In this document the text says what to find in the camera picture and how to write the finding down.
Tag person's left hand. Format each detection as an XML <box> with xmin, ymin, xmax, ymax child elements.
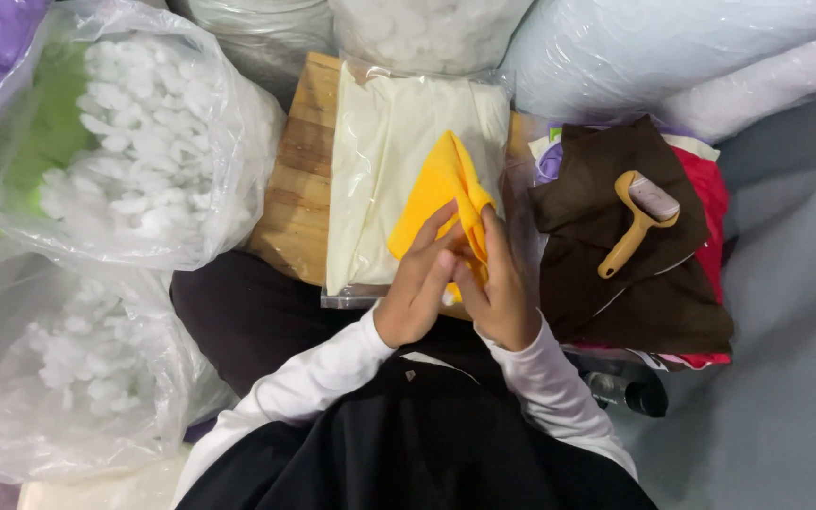
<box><xmin>373</xmin><ymin>199</ymin><xmax>470</xmax><ymax>349</ymax></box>

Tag person's right hand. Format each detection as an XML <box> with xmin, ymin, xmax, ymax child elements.
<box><xmin>453</xmin><ymin>204</ymin><xmax>544</xmax><ymax>353</ymax></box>

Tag yellow fabric piece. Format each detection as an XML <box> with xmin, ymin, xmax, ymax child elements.
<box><xmin>387</xmin><ymin>130</ymin><xmax>498</xmax><ymax>304</ymax></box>

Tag purple fabric piece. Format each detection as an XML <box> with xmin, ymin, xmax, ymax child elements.
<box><xmin>535</xmin><ymin>139</ymin><xmax>566</xmax><ymax>187</ymax></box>

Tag clear bag of cream fabric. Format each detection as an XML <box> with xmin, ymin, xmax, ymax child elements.
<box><xmin>321</xmin><ymin>57</ymin><xmax>515</xmax><ymax>310</ymax></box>

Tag brown fabric piece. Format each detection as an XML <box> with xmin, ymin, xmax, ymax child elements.
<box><xmin>528</xmin><ymin>115</ymin><xmax>735</xmax><ymax>355</ymax></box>

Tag yellow lint roller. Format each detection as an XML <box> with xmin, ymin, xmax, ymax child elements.
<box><xmin>597</xmin><ymin>170</ymin><xmax>681</xmax><ymax>280</ymax></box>

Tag black stool leg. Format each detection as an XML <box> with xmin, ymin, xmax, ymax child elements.
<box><xmin>578</xmin><ymin>357</ymin><xmax>670</xmax><ymax>419</ymax></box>

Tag red fabric piece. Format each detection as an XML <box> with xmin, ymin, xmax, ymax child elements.
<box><xmin>670</xmin><ymin>146</ymin><xmax>732</xmax><ymax>371</ymax></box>

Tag clear bag of white stuffing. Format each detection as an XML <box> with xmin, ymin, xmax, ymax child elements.
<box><xmin>0</xmin><ymin>234</ymin><xmax>239</xmax><ymax>485</ymax></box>
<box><xmin>0</xmin><ymin>0</ymin><xmax>289</xmax><ymax>272</ymax></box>
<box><xmin>328</xmin><ymin>0</ymin><xmax>536</xmax><ymax>77</ymax></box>

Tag person's black clothing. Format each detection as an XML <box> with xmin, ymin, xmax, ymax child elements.
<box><xmin>170</xmin><ymin>249</ymin><xmax>658</xmax><ymax>510</ymax></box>

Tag large pale blue plastic-wrapped roll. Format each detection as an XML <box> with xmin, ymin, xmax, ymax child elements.
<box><xmin>500</xmin><ymin>0</ymin><xmax>816</xmax><ymax>123</ymax></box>

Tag white plastic-wrapped roll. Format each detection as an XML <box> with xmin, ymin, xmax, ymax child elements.
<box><xmin>656</xmin><ymin>25</ymin><xmax>816</xmax><ymax>145</ymax></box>

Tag clear plastic bag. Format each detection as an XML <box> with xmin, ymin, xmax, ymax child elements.
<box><xmin>167</xmin><ymin>0</ymin><xmax>338</xmax><ymax>107</ymax></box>

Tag green fabric piece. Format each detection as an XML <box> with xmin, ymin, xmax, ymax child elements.
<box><xmin>0</xmin><ymin>41</ymin><xmax>97</xmax><ymax>236</ymax></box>

